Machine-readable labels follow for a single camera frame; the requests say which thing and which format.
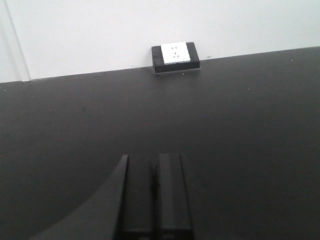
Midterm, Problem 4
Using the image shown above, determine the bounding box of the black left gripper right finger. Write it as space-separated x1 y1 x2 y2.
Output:
155 153 194 240

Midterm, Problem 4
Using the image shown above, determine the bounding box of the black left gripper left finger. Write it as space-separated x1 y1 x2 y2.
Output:
113 154 153 240

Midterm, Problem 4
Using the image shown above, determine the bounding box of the black white power socket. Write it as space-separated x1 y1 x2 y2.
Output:
151 42 200 74

